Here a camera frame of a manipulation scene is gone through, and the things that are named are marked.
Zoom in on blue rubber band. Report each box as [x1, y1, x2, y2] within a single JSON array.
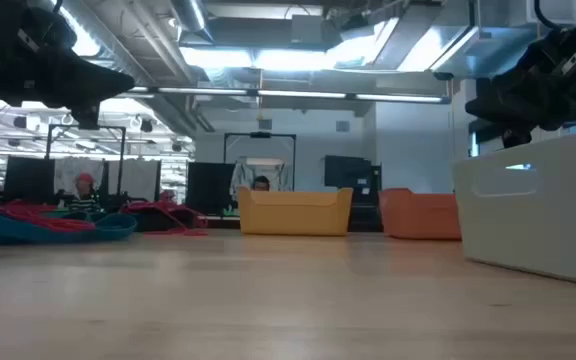
[[0, 208, 139, 247]]

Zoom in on black computer monitor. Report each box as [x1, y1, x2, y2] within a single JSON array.
[[2, 155, 56, 205], [185, 161, 237, 217], [323, 154, 374, 192]]

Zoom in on white plastic basket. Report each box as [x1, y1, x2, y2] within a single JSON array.
[[451, 129, 576, 288]]

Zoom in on orange plastic basket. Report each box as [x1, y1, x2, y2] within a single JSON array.
[[378, 187, 463, 242]]

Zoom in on silver cover sheet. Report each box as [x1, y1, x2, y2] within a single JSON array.
[[231, 157, 292, 194]]

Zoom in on long ceiling light strip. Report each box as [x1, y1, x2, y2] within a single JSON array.
[[117, 85, 452, 105]]

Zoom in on yellow plastic basket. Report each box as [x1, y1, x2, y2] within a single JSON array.
[[236, 185, 355, 237]]

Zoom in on black gantry frame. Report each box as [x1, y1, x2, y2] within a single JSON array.
[[223, 131, 298, 192], [44, 123, 128, 199]]

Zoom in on round silver ventilation duct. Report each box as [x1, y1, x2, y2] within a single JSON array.
[[167, 0, 215, 44]]

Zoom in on black aluminium table frame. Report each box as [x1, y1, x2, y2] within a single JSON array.
[[187, 213, 242, 231]]

